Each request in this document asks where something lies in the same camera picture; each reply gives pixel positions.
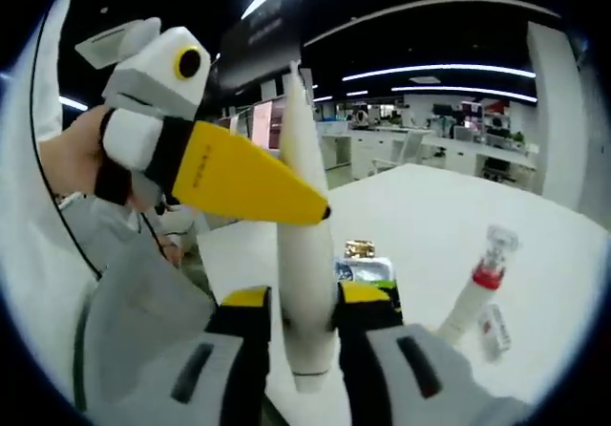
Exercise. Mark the person's white shirt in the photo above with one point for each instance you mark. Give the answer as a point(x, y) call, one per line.
point(28, 254)

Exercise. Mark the gold foil skincare sachet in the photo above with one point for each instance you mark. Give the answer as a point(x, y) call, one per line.
point(359, 248)

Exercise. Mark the large dark hanging screen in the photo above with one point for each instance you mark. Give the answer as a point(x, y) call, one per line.
point(260, 39)

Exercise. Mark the person's left hand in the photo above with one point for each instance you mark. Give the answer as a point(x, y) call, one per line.
point(71, 158)

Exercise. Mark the pink-screen monitor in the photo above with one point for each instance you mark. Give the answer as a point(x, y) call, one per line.
point(267, 122)

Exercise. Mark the green black skincare sachet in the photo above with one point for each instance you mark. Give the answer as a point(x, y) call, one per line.
point(377, 270)

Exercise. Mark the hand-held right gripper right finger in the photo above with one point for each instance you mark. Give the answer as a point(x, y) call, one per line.
point(382, 378)

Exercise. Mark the red-collared white skincare pump bottle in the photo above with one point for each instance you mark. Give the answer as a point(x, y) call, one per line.
point(470, 297)

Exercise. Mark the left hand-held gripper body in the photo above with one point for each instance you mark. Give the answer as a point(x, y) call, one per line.
point(157, 77)

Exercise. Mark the ceiling air conditioner unit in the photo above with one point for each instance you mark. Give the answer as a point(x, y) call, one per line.
point(98, 46)

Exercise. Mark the row of white office desks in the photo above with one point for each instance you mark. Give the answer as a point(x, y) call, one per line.
point(453, 149)

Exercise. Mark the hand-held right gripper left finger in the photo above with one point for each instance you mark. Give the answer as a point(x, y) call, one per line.
point(229, 364)

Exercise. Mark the large white skincare tube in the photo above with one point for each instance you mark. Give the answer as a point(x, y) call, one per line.
point(305, 263)

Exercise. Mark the straight ceiling light strip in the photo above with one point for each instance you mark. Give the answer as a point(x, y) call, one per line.
point(468, 92)
point(439, 71)

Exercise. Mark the small clear-capped skincare bottle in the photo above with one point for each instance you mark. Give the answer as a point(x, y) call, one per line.
point(496, 333)

